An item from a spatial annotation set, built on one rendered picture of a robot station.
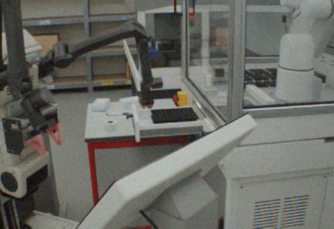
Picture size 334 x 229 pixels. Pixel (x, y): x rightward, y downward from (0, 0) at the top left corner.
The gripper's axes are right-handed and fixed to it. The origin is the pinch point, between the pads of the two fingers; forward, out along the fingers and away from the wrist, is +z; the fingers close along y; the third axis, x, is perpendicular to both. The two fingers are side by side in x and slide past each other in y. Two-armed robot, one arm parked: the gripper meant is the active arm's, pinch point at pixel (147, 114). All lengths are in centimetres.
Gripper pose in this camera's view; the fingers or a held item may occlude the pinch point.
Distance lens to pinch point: 231.2
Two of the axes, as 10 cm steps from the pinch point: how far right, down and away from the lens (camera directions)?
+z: 0.4, 9.4, 3.5
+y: -3.7, -3.1, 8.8
